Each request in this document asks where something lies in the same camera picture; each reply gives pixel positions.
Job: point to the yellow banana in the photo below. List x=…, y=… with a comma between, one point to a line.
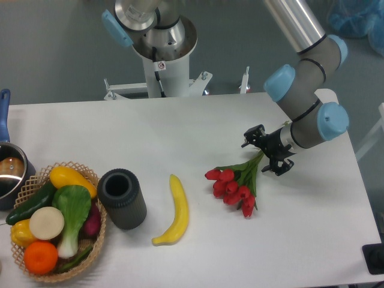
x=181, y=217

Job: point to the yellow bell pepper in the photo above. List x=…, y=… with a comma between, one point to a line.
x=21, y=234

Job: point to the purple sweet potato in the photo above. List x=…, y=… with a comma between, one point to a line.
x=92, y=225

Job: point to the red tulip bouquet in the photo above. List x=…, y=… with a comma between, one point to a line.
x=236, y=184

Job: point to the yellow squash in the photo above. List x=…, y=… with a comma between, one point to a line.
x=62, y=176

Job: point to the dark green cucumber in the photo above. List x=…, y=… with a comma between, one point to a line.
x=41, y=198

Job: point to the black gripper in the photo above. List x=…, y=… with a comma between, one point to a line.
x=272, y=146

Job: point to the green chili pepper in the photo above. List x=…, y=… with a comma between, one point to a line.
x=76, y=261

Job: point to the dark grey ribbed vase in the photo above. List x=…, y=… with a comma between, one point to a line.
x=120, y=193

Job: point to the green bok choy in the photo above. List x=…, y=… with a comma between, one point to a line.
x=74, y=202

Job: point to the blue plastic bag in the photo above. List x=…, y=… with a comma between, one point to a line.
x=358, y=19

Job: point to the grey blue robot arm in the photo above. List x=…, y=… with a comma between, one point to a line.
x=312, y=122

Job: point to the orange fruit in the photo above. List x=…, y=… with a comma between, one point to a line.
x=40, y=257

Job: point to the black device at edge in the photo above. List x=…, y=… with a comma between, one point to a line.
x=373, y=255

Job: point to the blue handled saucepan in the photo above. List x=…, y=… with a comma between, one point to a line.
x=16, y=168

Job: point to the cream round radish slice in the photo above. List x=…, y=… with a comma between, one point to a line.
x=46, y=223

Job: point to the white frame at right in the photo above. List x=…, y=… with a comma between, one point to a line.
x=371, y=138

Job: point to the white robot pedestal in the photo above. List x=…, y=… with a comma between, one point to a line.
x=165, y=55

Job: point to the woven wicker basket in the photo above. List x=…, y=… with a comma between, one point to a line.
x=93, y=244

